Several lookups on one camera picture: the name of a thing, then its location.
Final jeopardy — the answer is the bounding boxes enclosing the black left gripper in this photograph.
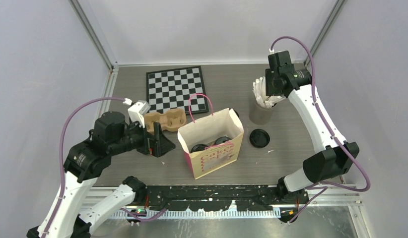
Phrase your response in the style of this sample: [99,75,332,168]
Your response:
[111,116,176,156]

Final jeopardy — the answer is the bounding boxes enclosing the black coffee cup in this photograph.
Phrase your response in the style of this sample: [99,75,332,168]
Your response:
[213,136,233,146]
[190,143,209,154]

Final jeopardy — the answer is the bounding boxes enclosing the pink paper bag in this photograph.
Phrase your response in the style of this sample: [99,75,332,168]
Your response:
[177,94,244,179]

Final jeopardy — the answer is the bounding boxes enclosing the stack of black lids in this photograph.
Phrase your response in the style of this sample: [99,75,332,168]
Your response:
[249,128,271,148]

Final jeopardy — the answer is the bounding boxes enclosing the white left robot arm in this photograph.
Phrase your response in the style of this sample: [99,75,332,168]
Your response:
[27,112,176,238]

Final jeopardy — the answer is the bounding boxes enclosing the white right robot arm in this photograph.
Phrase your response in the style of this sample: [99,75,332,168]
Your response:
[265,51,360,204]

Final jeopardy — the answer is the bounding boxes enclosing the brown cardboard cup carrier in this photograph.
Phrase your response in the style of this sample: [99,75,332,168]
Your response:
[144,108,187,134]

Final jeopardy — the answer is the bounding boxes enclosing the cup of white paper straws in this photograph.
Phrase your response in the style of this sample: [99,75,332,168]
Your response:
[249,77,285,125]

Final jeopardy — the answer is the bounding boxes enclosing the black white chessboard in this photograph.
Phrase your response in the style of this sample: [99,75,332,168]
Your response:
[146,66,209,114]

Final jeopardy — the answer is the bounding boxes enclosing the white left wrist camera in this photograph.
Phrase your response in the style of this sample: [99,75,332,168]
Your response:
[128,100,151,127]

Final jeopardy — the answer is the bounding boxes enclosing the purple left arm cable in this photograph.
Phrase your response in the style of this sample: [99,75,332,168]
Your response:
[41,96,133,238]

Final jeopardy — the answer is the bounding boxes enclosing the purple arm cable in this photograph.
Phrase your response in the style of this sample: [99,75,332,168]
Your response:
[269,36,372,192]
[41,96,133,238]

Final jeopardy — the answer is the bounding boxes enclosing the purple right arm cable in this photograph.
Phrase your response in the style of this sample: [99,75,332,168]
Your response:
[269,36,372,192]

